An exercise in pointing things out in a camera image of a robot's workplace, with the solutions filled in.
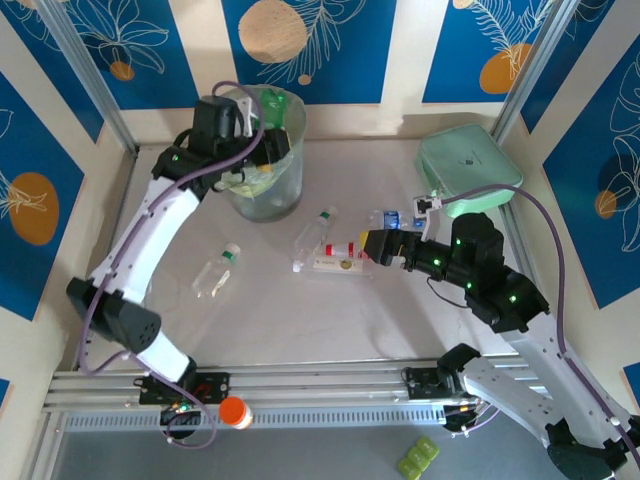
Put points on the clear bottle dark blue label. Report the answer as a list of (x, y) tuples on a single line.
[(390, 218)]

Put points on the green plastic bottle yellow cap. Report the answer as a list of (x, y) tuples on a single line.
[(274, 107)]

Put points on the clear bottle white label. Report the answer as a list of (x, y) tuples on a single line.
[(332, 265)]

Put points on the clear bottle green cap band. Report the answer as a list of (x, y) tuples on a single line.
[(312, 232), (215, 275)]

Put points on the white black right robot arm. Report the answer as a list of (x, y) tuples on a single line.
[(500, 395)]

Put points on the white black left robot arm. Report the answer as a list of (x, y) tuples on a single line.
[(160, 235)]

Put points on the clear plastic waste bin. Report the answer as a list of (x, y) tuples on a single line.
[(280, 190), (252, 184)]

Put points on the mint green lidded container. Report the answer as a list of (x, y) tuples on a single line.
[(480, 150)]

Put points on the base connector wiring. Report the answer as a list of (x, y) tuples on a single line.
[(180, 407), (465, 415)]

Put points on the small green plastic box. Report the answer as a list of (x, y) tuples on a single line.
[(417, 456), (409, 468), (426, 446)]

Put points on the small bottle orange cap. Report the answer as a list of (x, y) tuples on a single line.
[(232, 410)]

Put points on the aluminium side rail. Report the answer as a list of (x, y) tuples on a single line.
[(115, 210), (511, 225)]

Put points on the aluminium frame post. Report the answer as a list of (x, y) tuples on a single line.
[(538, 65), (47, 450), (86, 65)]

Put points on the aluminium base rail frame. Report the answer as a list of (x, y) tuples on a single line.
[(325, 380)]

